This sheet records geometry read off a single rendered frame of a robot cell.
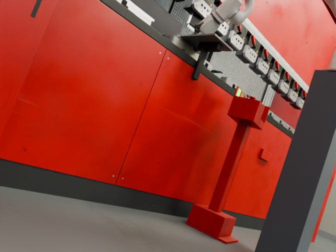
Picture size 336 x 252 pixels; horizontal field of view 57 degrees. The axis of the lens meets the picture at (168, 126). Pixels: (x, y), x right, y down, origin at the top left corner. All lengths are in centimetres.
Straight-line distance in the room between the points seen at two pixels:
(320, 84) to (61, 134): 126
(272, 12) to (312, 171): 139
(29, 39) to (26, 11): 9
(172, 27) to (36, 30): 151
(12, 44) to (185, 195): 127
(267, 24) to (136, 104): 138
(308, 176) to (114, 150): 93
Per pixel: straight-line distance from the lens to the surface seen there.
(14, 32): 117
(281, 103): 397
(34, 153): 134
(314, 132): 167
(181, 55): 170
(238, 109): 181
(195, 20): 198
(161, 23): 247
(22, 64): 117
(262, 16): 251
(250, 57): 238
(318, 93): 173
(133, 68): 150
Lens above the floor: 33
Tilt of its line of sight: 5 degrees up
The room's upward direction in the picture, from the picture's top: 20 degrees clockwise
